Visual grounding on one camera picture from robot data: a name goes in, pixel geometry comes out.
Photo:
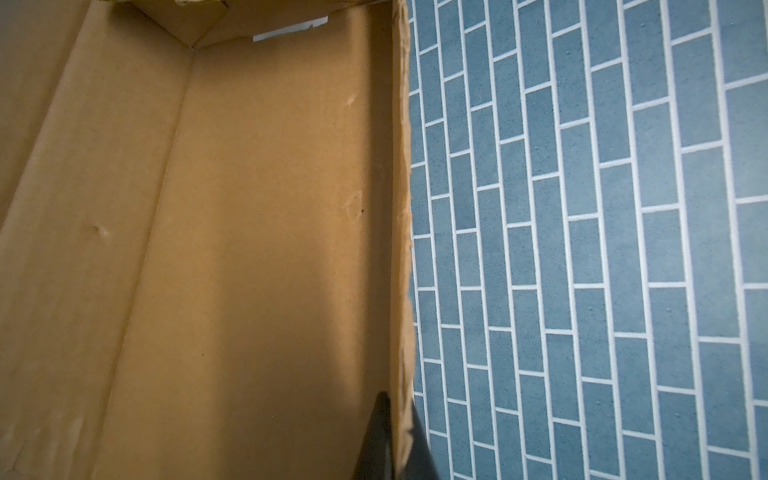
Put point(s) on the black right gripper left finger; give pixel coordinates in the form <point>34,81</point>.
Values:
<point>374,461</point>

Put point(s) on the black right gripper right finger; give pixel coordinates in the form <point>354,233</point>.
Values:
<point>420,464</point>

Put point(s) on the brown cardboard box top sheet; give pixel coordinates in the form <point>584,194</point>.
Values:
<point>205,237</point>

